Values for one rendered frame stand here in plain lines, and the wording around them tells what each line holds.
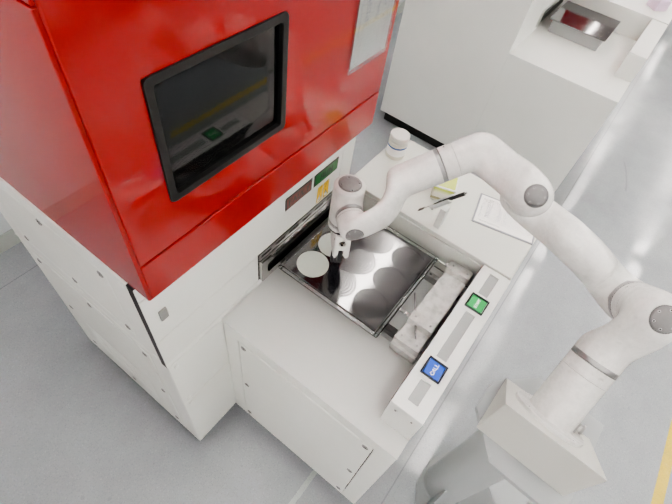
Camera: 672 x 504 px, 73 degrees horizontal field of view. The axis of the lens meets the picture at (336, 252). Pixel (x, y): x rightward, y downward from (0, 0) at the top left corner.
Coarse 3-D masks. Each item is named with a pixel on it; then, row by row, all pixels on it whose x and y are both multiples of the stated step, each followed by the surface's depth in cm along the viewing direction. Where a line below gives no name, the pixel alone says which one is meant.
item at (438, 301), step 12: (444, 276) 147; (432, 288) 143; (444, 288) 144; (456, 288) 144; (432, 300) 140; (444, 300) 141; (420, 312) 137; (432, 312) 138; (444, 312) 138; (408, 324) 134; (420, 336) 132; (396, 348) 130; (408, 360) 130
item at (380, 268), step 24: (312, 240) 146; (360, 240) 149; (384, 240) 150; (288, 264) 140; (336, 264) 142; (360, 264) 143; (384, 264) 144; (408, 264) 145; (336, 288) 137; (360, 288) 138; (384, 288) 139; (408, 288) 140; (360, 312) 133; (384, 312) 133
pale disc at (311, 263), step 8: (304, 256) 142; (312, 256) 143; (320, 256) 143; (304, 264) 140; (312, 264) 141; (320, 264) 141; (328, 264) 142; (304, 272) 139; (312, 272) 139; (320, 272) 139
